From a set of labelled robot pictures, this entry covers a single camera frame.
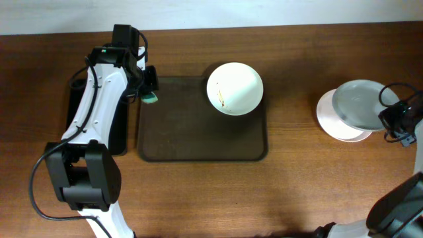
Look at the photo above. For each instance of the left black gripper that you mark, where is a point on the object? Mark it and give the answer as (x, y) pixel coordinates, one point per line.
(150, 82)

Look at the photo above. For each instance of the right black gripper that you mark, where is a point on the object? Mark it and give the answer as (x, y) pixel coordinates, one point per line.
(392, 118)

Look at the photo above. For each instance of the green yellow scrub sponge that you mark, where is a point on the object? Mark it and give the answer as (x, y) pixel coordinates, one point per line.
(149, 98)

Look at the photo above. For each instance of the white plate bottom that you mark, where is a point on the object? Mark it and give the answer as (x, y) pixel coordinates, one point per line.
(357, 104)

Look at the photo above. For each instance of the white plate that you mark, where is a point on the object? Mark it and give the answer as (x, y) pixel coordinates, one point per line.
(357, 104)
(332, 124)
(235, 89)

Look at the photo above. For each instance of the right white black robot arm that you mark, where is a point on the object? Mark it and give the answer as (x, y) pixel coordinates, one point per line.
(398, 213)

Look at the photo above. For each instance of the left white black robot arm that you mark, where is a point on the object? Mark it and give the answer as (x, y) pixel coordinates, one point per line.
(81, 167)

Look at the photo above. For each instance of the brown clear plastic tray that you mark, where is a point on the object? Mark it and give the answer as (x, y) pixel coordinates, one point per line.
(184, 126)

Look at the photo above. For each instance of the black plastic tray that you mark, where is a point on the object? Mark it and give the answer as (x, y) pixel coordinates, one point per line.
(108, 122)

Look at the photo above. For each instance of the white plate top dirty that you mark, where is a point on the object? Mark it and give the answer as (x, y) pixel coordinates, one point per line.
(235, 89)

